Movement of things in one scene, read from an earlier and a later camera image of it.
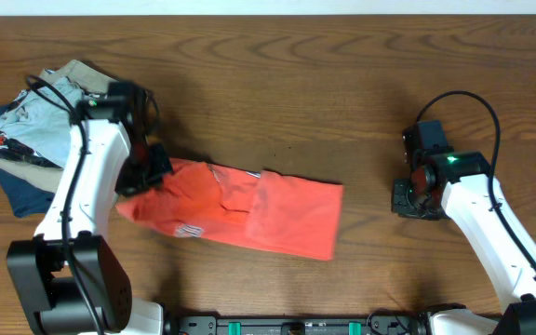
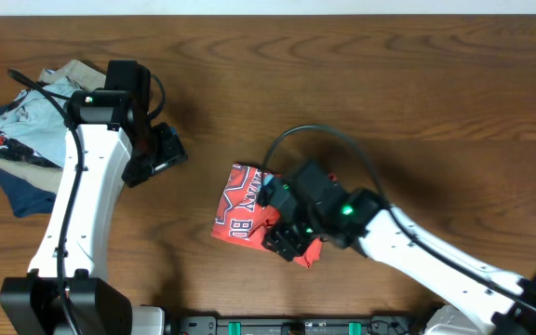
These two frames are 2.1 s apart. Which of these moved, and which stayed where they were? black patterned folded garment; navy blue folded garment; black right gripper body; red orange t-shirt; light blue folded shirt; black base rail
Moved: red orange t-shirt; black right gripper body
Stayed: black base rail; navy blue folded garment; black patterned folded garment; light blue folded shirt
